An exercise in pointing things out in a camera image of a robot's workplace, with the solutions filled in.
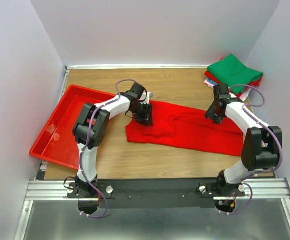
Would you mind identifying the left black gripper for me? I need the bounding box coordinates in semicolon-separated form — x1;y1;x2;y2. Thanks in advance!
130;102;153;126

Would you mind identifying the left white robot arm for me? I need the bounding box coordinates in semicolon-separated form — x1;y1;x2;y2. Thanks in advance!
66;81;153;198

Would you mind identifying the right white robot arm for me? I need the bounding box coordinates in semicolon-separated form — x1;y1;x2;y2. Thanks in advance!
205;83;283;196

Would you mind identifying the pink folded t shirt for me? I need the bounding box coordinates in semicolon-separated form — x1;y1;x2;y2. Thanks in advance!
203;77;251;102

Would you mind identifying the blue folded t shirt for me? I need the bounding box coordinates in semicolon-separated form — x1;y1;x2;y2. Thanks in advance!
205;77;218;87

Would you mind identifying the green folded t shirt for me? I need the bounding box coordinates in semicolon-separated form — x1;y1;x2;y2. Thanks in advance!
206;53;264;93

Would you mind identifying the red plastic tray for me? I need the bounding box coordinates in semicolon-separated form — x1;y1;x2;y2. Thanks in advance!
29;85;114;170

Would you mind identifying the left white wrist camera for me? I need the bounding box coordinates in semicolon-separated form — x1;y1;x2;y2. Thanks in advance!
140;91;153;104

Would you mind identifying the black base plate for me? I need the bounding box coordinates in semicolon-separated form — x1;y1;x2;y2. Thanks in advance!
63;178;245;214

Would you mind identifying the aluminium frame rail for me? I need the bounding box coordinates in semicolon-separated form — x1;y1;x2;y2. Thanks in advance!
14;161;290;240

